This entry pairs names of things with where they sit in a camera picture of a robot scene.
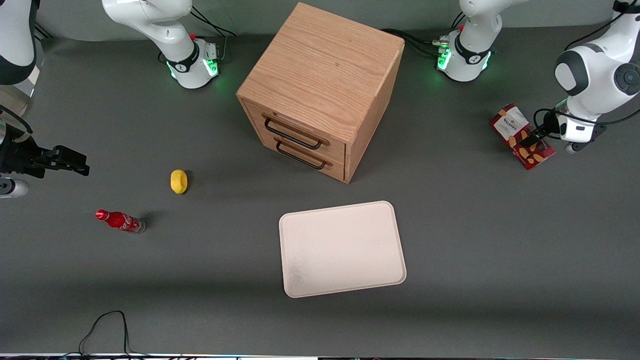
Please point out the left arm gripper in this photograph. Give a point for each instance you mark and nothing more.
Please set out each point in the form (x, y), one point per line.
(549, 123)

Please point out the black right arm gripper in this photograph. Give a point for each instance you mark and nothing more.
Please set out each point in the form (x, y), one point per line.
(19, 156)

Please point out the red tartan cookie box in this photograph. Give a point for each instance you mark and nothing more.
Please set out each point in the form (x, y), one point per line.
(515, 127)

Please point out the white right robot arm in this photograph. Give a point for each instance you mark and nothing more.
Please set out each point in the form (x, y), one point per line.
(150, 15)

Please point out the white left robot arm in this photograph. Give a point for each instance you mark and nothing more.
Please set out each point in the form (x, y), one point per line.
(600, 75)

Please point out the white rectangular tray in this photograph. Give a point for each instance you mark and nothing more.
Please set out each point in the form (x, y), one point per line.
(340, 250)

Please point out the red cola bottle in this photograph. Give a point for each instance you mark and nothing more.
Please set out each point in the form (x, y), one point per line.
(120, 220)

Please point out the yellow lemon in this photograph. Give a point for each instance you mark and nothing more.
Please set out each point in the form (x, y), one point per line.
(178, 181)

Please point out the wooden drawer front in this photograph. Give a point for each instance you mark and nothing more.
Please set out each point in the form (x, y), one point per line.
(336, 170)
(335, 147)

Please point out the wooden two-drawer cabinet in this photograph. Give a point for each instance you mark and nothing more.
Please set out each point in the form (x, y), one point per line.
(320, 65)

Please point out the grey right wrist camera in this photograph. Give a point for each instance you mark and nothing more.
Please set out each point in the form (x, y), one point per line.
(14, 188)

